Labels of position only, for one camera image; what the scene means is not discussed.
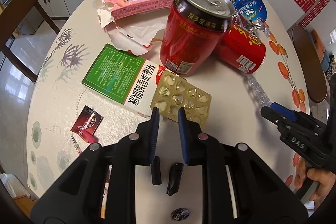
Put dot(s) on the right wooden chair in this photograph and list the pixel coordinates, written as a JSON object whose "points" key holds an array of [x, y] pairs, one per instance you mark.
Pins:
{"points": [[310, 64]]}

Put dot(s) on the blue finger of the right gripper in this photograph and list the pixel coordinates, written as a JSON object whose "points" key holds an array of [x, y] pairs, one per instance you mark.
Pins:
{"points": [[285, 112]]}

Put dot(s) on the lying red drink can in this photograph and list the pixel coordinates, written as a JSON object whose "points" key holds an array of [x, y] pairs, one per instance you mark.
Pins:
{"points": [[241, 50]]}

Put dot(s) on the near wooden chair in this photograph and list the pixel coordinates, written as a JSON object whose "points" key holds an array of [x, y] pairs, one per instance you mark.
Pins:
{"points": [[11, 17]]}

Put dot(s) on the standing red drink can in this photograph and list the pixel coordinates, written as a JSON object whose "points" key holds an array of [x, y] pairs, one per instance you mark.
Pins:
{"points": [[193, 29]]}

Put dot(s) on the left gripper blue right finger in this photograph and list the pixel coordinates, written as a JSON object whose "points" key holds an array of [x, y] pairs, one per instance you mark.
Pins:
{"points": [[184, 134]]}

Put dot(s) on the pink red pen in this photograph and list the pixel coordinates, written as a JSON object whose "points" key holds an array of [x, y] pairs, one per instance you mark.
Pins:
{"points": [[77, 144]]}

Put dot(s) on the pink cardboard box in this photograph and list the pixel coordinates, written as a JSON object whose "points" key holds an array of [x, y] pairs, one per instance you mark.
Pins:
{"points": [[111, 10]]}

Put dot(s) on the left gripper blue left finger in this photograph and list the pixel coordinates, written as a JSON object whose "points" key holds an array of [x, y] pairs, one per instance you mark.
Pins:
{"points": [[153, 132]]}

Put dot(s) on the gold blister pack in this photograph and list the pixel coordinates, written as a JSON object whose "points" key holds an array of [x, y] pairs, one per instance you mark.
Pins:
{"points": [[174, 92]]}

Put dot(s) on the torn white paper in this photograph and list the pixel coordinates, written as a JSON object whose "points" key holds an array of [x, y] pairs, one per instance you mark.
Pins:
{"points": [[136, 38]]}

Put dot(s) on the black cylinder cap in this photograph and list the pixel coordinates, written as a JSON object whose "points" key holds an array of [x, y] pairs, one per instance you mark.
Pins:
{"points": [[156, 177]]}

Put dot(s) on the black clip piece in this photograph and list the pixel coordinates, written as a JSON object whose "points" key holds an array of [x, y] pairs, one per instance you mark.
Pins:
{"points": [[175, 175]]}

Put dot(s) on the crumpled silver foil wrapper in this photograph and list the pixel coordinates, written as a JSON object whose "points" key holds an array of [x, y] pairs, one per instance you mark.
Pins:
{"points": [[254, 27]]}

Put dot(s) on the green white medicine box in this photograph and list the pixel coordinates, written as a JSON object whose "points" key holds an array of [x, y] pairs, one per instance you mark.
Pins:
{"points": [[124, 78]]}

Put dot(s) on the round dark bottle cap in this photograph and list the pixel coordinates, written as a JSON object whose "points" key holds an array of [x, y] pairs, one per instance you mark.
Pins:
{"points": [[180, 214]]}

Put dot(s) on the blue snack cup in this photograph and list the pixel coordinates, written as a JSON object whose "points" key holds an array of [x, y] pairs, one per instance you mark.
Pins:
{"points": [[251, 9]]}

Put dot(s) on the wooden chair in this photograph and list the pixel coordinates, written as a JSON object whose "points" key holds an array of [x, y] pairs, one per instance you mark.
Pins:
{"points": [[310, 64], [11, 17]]}

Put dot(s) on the red sachet wrapper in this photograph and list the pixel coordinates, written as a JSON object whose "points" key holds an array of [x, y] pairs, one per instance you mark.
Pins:
{"points": [[87, 122]]}

